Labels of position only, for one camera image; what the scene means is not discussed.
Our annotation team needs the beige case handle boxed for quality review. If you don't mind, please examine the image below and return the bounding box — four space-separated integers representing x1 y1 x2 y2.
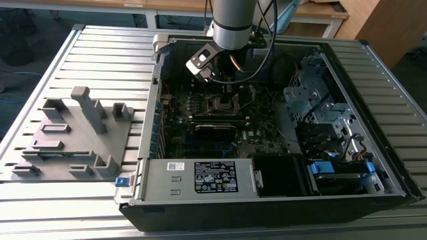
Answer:
151 34 178 61

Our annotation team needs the CPU socket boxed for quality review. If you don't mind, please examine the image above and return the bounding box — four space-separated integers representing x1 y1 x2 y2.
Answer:
206 94 242 116

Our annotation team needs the copper cable sleeve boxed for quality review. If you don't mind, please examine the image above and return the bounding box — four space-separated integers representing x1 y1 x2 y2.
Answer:
229 55 241 74

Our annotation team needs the chipset heat sink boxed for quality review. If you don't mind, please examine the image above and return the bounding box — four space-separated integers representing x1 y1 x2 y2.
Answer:
237 144 259 158

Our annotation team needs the coloured wire bundle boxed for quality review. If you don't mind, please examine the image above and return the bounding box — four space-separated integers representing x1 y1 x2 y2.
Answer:
351 146 370 162

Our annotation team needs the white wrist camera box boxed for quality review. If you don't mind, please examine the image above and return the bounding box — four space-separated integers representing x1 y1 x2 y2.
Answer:
184 42 225 82

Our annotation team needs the blue disk carrier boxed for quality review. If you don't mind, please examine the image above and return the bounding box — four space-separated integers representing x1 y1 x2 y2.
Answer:
309 160 378 197

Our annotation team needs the blue plastic latch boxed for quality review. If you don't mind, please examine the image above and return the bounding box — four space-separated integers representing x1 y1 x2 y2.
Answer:
114 176 131 188

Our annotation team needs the green motherboard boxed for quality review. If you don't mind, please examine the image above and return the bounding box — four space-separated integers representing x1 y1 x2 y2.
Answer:
159 74 295 160

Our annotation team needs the grey parts rack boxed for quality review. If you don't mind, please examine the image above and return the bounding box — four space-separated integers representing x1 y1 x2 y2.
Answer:
11 86 135 181

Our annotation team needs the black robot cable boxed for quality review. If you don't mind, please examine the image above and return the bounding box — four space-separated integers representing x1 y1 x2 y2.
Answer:
211 0 281 85

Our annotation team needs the black drive cable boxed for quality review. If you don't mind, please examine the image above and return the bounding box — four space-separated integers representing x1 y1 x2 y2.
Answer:
302 91 334 126

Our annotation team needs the wooden desk white frame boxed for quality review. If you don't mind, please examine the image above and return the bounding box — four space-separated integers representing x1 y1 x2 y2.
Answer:
146 0 351 39
0 0 158 29

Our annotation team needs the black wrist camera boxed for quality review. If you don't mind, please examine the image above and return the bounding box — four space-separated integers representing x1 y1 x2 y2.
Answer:
250 29 269 50

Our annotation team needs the wooden cabinet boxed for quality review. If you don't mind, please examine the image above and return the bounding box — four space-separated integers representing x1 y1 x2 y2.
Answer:
335 0 427 70

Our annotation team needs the black PC case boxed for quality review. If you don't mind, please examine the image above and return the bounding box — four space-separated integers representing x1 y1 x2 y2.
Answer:
118 33 427 233

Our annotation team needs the black connector bundle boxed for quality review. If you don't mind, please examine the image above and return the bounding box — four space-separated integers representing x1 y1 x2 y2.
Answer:
295 121 342 157

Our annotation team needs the black graphics card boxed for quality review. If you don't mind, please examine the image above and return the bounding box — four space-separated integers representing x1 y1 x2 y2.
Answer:
194 124 238 141

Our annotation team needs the silver power supply box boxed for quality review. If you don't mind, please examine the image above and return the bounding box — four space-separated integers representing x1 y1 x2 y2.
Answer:
132 157 265 201

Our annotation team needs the green RAM stick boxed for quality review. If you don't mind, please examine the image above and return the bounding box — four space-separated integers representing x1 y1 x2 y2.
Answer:
36 151 75 159

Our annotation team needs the black RAM slot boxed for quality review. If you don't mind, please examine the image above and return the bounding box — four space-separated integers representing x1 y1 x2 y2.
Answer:
192 118 251 125
191 114 250 120

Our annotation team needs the silver metal drive cage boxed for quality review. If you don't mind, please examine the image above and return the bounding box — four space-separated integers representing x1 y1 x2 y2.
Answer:
282 56 362 154

